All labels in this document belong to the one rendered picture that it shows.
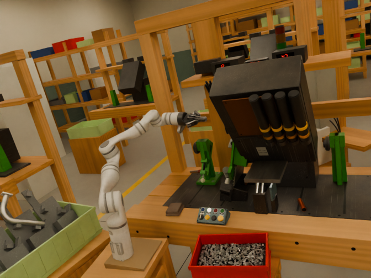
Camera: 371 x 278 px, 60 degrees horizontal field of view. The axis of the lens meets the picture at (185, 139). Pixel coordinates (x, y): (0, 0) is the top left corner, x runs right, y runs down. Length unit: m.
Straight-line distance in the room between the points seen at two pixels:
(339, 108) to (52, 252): 1.71
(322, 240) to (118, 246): 0.89
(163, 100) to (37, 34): 8.19
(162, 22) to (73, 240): 1.36
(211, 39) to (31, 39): 8.33
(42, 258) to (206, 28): 1.51
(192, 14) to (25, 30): 8.21
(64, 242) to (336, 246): 1.34
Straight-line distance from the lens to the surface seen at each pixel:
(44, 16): 10.49
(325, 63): 1.70
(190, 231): 1.70
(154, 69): 2.13
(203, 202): 1.82
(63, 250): 1.92
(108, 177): 1.60
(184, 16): 1.99
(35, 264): 1.85
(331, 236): 1.49
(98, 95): 7.50
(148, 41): 2.12
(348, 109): 1.96
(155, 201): 2.01
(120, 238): 1.56
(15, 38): 9.68
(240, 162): 1.67
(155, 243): 1.67
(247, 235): 1.50
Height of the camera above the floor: 1.79
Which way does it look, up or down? 18 degrees down
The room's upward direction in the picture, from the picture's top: 13 degrees counter-clockwise
